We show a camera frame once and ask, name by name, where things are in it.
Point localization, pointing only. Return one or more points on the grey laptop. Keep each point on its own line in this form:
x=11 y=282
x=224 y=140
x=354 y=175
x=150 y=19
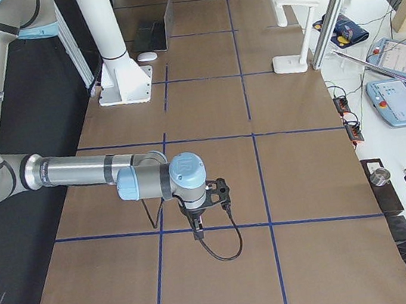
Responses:
x=154 y=35

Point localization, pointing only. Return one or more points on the metal cup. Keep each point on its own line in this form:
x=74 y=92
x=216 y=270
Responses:
x=379 y=177

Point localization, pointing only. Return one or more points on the thin rod on stand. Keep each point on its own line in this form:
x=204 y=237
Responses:
x=370 y=66

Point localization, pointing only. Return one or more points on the black box under cup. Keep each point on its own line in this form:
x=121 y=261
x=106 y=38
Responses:
x=386 y=197

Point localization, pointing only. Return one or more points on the near blue teach pendant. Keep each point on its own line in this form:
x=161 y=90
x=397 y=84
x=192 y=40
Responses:
x=388 y=97

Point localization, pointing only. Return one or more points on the white computer mouse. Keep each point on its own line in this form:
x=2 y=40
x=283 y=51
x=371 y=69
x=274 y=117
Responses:
x=147 y=56

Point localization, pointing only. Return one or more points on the orange black connector strip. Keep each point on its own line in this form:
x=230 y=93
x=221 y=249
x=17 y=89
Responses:
x=350 y=120

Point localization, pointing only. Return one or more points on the white camera mast with base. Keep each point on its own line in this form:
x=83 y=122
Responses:
x=122 y=80

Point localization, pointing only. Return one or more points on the navy space print pouch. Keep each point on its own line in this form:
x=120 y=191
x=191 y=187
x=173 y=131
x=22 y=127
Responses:
x=347 y=33

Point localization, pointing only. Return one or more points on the far blue teach pendant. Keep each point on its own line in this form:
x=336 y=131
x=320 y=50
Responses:
x=390 y=55

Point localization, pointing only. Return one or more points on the blue teach pendant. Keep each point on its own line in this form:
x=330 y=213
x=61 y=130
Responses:
x=388 y=97
x=390 y=55

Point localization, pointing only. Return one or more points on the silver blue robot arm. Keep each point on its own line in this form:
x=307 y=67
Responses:
x=136 y=177

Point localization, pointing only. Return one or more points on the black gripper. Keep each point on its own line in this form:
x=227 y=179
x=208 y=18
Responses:
x=194 y=213

